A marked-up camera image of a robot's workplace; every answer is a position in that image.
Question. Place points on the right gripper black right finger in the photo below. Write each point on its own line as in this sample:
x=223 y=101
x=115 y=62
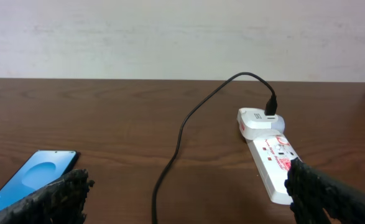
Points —
x=316 y=197

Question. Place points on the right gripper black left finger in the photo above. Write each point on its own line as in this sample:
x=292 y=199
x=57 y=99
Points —
x=59 y=202

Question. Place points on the Samsung Galaxy smartphone blue screen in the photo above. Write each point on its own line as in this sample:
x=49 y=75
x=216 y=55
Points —
x=40 y=169

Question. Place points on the white USB charger plug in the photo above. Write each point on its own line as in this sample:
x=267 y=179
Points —
x=253 y=123

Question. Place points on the white power strip red switches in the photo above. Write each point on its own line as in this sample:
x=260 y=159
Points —
x=272 y=156

